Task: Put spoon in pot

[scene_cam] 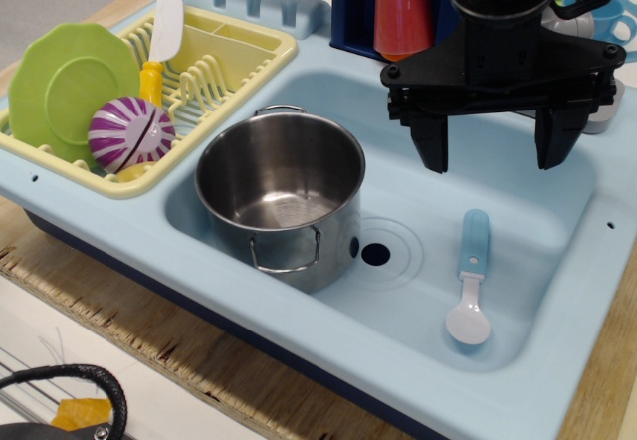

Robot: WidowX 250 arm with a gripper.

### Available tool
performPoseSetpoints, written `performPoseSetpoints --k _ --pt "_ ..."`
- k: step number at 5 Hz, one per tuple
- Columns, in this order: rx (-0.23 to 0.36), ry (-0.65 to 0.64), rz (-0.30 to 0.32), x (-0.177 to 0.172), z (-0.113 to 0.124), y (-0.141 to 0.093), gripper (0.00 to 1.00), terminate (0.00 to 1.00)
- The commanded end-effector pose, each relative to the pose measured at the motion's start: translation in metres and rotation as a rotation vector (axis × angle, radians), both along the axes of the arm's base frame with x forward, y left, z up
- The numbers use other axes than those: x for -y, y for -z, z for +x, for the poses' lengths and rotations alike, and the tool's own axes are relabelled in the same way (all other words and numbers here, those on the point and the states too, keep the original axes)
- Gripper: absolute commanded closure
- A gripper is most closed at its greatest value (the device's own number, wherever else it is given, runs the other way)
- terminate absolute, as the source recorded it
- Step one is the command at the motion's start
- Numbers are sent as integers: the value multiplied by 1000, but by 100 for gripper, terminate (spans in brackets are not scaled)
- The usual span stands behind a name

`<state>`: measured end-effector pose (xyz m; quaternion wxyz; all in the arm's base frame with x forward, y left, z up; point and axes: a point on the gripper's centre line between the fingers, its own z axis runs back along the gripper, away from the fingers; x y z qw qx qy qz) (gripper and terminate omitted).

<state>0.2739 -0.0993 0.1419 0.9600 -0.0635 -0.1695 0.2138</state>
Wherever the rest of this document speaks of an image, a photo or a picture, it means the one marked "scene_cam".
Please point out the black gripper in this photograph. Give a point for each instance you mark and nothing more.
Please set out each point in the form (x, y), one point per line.
(563, 79)

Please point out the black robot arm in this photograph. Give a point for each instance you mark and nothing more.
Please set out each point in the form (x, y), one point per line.
(508, 13)

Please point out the blue and white toy spoon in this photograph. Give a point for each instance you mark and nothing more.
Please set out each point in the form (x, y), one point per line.
(466, 323)

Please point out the stainless steel pot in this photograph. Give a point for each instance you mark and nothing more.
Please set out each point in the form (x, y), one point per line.
(282, 189)

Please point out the grey toy faucet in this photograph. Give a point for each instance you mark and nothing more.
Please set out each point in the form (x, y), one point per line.
(599, 121)

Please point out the red plastic cup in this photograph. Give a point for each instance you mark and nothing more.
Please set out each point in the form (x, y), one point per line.
(402, 28)

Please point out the light blue toy cup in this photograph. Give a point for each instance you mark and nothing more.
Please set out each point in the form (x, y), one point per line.
(614, 22)

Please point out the light blue toy sink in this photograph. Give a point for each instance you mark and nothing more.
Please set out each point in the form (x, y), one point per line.
(448, 201)

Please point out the dark blue holder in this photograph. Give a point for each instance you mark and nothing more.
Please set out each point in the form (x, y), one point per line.
(352, 26)

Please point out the yellow dish rack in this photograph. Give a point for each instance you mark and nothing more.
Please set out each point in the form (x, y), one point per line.
(221, 63)

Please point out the purple striped toy ball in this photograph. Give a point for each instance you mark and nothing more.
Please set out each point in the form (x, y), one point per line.
(128, 131)

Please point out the green toy plate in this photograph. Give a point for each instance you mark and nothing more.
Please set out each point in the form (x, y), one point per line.
(63, 79)

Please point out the wooden board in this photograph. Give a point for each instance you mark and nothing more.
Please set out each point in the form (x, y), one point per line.
(149, 340)

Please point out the yellow tape piece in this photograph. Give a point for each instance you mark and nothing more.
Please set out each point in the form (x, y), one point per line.
(76, 414)

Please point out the white knife yellow handle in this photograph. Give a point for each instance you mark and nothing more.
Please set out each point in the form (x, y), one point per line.
(165, 43)

